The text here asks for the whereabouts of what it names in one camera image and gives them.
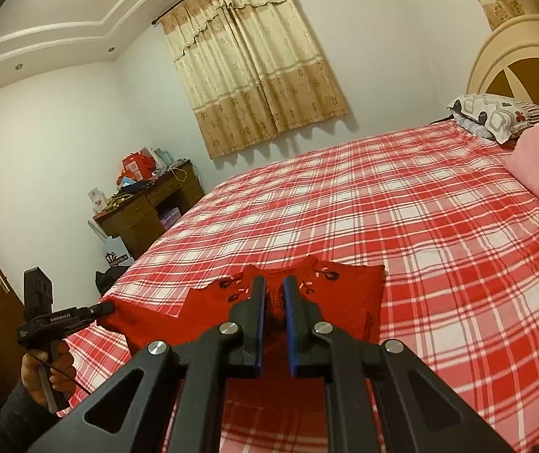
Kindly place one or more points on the brown wooden desk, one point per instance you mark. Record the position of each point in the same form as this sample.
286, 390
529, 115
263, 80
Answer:
132, 222

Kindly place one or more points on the green bundle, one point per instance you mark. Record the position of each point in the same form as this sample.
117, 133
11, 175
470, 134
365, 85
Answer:
114, 202

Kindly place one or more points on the black bag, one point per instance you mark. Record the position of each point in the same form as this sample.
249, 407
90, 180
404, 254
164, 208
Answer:
109, 281

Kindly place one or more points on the red embroidered knit sweater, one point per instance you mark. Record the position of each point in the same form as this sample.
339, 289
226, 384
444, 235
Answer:
345, 292

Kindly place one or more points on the white card box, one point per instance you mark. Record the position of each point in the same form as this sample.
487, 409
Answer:
96, 198

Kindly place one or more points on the person's left forearm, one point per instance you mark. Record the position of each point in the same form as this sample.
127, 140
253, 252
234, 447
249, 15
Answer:
19, 424

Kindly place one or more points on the red plaid bed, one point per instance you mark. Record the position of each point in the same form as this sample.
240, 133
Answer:
439, 245

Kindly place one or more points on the grey patterned pillow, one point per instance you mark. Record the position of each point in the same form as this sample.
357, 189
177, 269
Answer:
491, 113

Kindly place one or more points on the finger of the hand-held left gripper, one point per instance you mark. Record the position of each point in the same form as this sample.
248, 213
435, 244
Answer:
99, 312

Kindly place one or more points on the white printed paper bag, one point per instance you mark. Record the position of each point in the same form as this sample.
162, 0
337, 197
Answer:
117, 257

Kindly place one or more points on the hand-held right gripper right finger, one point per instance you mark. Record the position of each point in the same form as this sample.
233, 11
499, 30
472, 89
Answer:
289, 325

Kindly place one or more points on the pale storage box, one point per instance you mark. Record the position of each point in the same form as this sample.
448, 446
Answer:
169, 217

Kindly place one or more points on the pale blue gift bag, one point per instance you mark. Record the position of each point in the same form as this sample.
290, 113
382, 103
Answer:
161, 156

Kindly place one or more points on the red gift box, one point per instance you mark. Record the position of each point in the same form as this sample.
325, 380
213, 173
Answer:
137, 166

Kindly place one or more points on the cream wooden headboard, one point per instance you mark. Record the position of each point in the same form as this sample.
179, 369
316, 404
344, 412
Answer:
500, 52

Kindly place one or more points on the person's left hand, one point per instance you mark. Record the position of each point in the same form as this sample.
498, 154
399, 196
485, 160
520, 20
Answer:
64, 373

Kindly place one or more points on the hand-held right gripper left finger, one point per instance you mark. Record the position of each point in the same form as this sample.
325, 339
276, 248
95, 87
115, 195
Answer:
261, 325

